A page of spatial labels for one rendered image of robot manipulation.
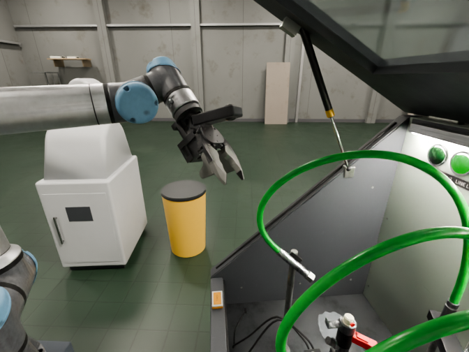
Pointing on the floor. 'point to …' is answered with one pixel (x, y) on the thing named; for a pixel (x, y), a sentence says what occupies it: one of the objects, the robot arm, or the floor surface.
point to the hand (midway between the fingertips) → (234, 176)
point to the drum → (185, 216)
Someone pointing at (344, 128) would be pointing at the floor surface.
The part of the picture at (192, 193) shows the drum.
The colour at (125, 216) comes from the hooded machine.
